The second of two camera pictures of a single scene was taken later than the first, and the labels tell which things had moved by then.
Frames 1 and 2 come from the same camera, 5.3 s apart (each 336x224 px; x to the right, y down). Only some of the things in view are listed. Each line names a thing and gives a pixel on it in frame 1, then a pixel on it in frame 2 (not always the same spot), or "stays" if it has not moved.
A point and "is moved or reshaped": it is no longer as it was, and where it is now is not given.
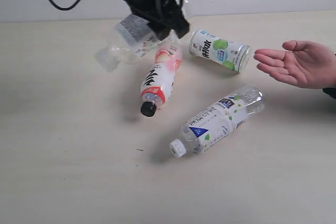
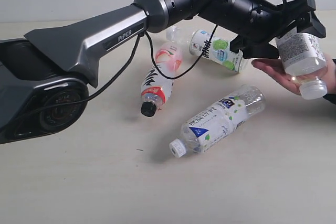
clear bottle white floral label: (134, 40) is moved or reshaped
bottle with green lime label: (231, 55) stays
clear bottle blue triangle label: (209, 128) stays
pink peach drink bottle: (158, 81) stays
